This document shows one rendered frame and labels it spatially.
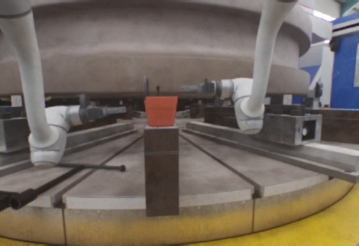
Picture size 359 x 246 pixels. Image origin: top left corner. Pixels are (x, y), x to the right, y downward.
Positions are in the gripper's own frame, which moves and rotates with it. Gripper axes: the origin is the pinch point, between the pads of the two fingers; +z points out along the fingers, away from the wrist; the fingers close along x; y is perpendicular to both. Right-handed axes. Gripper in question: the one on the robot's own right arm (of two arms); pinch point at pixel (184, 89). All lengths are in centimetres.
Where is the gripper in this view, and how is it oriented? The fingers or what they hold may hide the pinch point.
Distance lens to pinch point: 95.2
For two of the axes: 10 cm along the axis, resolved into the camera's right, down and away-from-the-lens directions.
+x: 0.9, 1.2, -9.9
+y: 0.0, -9.9, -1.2
